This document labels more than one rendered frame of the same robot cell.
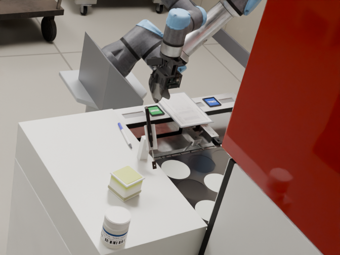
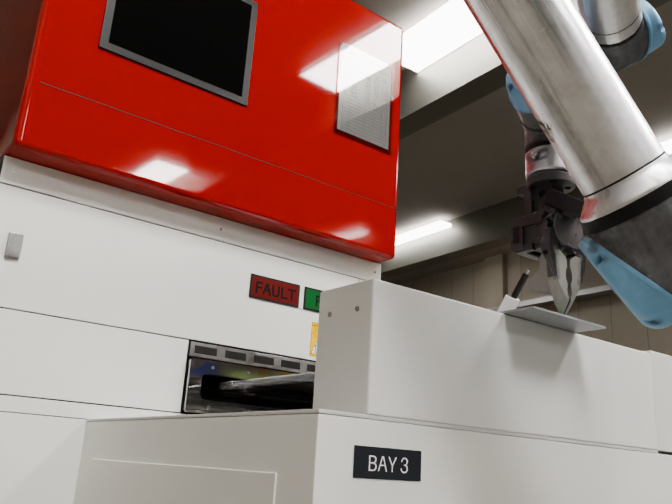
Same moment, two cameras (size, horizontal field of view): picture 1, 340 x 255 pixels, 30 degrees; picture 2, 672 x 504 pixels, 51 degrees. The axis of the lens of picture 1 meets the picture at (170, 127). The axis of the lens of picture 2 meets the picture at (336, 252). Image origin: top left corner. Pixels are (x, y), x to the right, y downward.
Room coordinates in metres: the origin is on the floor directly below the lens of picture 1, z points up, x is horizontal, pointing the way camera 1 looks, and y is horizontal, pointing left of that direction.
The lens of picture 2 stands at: (2.96, -0.23, 0.77)
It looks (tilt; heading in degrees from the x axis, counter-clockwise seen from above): 17 degrees up; 182
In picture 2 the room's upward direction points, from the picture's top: 4 degrees clockwise
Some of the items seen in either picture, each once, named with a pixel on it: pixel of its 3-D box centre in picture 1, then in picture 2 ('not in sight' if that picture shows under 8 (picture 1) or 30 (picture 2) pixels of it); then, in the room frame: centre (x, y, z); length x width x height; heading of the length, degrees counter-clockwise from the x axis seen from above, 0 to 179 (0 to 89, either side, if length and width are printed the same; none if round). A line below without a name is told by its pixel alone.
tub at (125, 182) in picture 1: (125, 183); not in sight; (1.47, 0.09, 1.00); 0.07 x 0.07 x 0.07; 54
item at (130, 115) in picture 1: (178, 122); (507, 379); (2.04, -0.03, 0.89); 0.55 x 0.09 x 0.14; 129
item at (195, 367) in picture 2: not in sight; (288, 397); (1.56, -0.35, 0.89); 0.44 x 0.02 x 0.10; 129
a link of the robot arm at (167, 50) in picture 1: (172, 47); (549, 167); (1.95, 0.06, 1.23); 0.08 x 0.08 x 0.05
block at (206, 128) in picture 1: (208, 133); not in sight; (2.01, -0.15, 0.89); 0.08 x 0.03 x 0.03; 39
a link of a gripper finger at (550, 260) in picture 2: not in sight; (553, 249); (1.97, 0.06, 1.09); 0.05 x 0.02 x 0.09; 129
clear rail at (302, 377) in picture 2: not in sight; (278, 380); (1.83, -0.34, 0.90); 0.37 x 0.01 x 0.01; 39
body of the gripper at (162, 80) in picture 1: (167, 69); (547, 218); (1.94, 0.06, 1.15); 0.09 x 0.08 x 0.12; 39
